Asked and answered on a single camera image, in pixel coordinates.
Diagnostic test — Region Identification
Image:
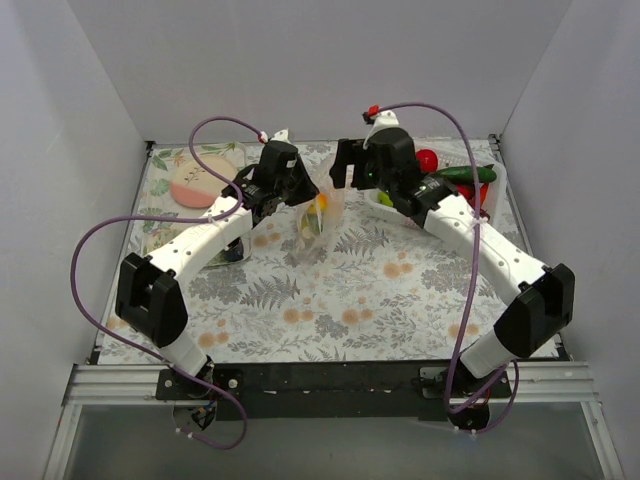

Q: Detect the red apple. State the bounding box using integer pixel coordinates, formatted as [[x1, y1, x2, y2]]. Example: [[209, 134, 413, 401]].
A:
[[416, 149, 439, 173]]

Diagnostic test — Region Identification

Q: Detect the clear zip top bag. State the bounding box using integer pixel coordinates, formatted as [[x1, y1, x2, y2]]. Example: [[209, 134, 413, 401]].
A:
[[293, 159, 345, 259]]

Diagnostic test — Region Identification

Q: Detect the green cucumber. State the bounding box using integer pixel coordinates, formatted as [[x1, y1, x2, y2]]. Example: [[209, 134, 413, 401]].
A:
[[435, 166, 498, 185]]

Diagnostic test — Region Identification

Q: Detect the yellow orange mango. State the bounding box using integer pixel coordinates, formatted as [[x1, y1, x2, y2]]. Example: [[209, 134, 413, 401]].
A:
[[307, 193, 328, 218]]

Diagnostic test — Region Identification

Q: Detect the green apple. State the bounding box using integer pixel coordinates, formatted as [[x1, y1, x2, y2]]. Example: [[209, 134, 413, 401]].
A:
[[377, 191, 393, 208]]

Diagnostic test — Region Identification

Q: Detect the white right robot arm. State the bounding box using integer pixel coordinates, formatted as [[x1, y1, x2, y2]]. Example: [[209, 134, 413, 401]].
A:
[[330, 127, 575, 398]]

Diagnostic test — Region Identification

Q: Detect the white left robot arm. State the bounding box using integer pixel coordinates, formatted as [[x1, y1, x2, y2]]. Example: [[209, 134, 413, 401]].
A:
[[115, 129, 319, 400]]

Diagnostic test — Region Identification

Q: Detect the white plastic basket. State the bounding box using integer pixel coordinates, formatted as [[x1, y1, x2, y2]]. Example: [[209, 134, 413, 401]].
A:
[[364, 138, 507, 228]]

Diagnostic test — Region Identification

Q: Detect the red bell pepper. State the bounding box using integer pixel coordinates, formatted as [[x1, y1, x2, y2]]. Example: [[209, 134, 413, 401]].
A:
[[456, 184, 475, 200]]

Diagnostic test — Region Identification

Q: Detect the pink white round plate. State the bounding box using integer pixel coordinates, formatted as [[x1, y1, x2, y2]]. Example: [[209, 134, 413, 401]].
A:
[[169, 155, 237, 209]]

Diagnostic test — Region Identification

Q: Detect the dark blue cup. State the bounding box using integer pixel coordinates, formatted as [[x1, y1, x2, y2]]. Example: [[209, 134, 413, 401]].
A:
[[221, 238, 244, 263]]

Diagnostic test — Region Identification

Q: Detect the orange carrot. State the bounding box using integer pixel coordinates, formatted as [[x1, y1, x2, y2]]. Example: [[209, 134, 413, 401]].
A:
[[480, 183, 490, 206]]

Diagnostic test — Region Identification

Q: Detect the leaf pattern tray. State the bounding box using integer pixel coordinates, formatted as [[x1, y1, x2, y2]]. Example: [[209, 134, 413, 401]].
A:
[[126, 142, 251, 268]]

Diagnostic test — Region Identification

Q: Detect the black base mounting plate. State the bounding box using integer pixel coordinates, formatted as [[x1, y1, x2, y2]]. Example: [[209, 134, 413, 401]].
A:
[[155, 360, 511, 422]]

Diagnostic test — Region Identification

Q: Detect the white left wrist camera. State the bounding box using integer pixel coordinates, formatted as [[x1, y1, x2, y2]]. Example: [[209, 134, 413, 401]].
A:
[[258, 129, 291, 145]]

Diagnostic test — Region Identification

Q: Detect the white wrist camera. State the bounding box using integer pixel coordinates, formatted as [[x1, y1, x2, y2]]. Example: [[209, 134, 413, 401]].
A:
[[258, 129, 291, 145], [362, 105, 400, 149]]

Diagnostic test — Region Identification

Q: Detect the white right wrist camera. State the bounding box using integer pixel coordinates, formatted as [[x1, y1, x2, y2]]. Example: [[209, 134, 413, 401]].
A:
[[362, 105, 400, 149]]

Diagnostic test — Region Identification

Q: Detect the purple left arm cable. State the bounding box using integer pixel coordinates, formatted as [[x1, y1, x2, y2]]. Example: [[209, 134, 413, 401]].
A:
[[70, 115, 269, 351]]

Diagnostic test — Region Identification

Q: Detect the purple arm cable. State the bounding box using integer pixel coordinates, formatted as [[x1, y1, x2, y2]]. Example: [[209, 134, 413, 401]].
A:
[[367, 102, 521, 434], [70, 115, 269, 351]]

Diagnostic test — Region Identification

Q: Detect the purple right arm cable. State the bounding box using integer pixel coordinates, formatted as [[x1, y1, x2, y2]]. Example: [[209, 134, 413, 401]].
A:
[[367, 102, 521, 434]]

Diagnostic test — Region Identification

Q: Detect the aluminium frame rail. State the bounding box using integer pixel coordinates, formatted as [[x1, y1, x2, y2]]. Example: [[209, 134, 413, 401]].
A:
[[65, 361, 600, 405]]

